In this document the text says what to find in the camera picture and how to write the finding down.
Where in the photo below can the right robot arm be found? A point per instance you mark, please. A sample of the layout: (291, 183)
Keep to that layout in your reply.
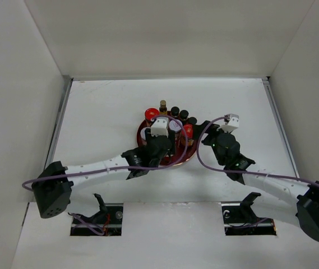
(289, 199)

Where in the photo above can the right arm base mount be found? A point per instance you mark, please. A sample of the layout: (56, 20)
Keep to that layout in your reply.
(240, 220)

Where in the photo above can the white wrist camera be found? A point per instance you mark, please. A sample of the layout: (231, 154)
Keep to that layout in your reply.
(159, 127)
(231, 123)

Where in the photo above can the small yellow-label brown bottle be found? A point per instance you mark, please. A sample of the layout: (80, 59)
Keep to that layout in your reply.
(163, 107)

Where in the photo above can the black-cap spice bottle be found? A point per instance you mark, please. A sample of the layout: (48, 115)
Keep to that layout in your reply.
(183, 115)
(174, 112)
(192, 121)

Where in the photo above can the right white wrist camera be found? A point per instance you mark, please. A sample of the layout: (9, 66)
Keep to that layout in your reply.
(231, 123)

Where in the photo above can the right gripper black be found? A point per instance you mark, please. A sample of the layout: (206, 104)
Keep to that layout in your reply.
(211, 129)

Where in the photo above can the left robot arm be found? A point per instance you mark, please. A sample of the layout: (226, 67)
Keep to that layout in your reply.
(54, 186)

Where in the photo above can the red-lid sauce jar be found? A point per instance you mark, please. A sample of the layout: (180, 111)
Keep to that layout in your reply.
(149, 115)
(187, 136)

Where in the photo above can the white-lid jar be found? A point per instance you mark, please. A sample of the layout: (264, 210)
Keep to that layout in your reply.
(176, 128)
(142, 135)

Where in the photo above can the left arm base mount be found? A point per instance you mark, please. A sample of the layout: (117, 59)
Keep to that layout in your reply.
(107, 221)

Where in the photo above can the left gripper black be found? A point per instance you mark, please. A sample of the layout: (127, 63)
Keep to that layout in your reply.
(171, 137)

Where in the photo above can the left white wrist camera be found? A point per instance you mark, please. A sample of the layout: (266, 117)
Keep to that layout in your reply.
(159, 127)

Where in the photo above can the round red lacquer tray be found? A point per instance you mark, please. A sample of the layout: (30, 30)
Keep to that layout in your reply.
(173, 157)

